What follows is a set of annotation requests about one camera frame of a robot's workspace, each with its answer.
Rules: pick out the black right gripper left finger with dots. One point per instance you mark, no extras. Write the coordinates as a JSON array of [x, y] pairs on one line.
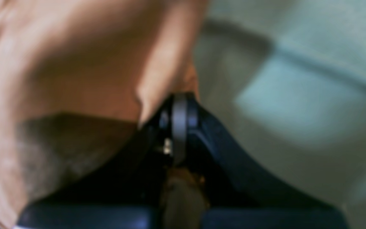
[[123, 194]]

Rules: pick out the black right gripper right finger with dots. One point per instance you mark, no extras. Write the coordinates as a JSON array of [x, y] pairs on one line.
[[242, 193]]

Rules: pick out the tan T-shirt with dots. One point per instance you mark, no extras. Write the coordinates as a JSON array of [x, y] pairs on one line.
[[76, 78]]

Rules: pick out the green table cloth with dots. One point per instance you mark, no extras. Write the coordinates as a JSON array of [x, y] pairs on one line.
[[288, 79]]

